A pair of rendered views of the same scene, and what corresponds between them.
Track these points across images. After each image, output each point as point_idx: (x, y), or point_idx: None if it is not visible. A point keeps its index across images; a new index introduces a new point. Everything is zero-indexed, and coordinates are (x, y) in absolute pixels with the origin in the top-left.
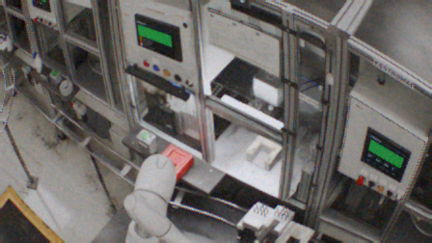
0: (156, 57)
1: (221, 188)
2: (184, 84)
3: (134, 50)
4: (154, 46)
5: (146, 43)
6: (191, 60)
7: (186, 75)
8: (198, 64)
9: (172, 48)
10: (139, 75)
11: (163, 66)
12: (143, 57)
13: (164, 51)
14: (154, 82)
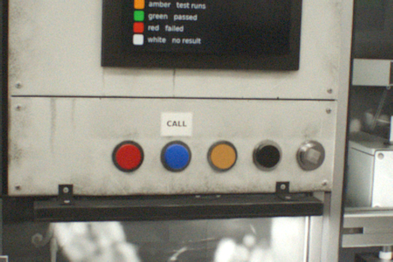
0: (183, 102)
1: None
2: (288, 173)
3: (68, 114)
4: (206, 26)
5: (164, 27)
6: (330, 48)
7: (301, 128)
8: (342, 62)
9: (283, 4)
10: (115, 205)
11: (209, 131)
12: (113, 131)
13: (248, 33)
14: (190, 203)
